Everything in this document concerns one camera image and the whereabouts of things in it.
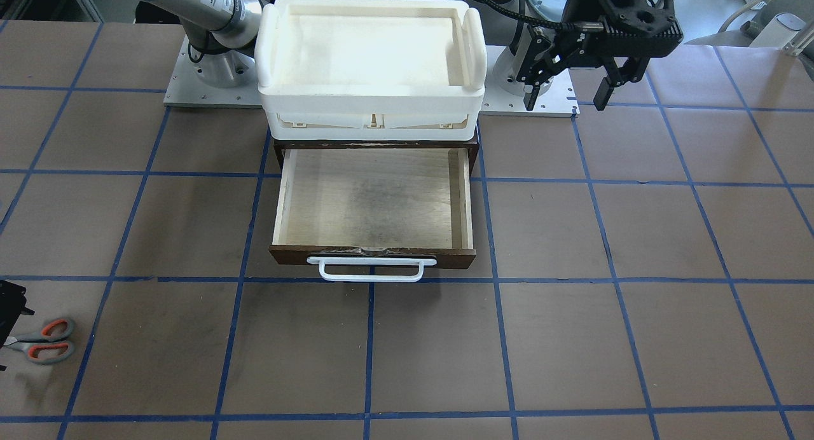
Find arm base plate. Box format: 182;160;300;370
480;45;579;116
163;38;261;109

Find orange grey handled scissors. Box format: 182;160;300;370
3;318;76;365

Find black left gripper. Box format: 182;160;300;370
516;0;684;111

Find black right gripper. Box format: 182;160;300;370
1;280;35;340

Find dark brown wooden cabinet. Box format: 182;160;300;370
272;126;481;168

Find wooden drawer with white handle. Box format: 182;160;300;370
268;146;477;283

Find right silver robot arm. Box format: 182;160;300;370
2;0;276;366

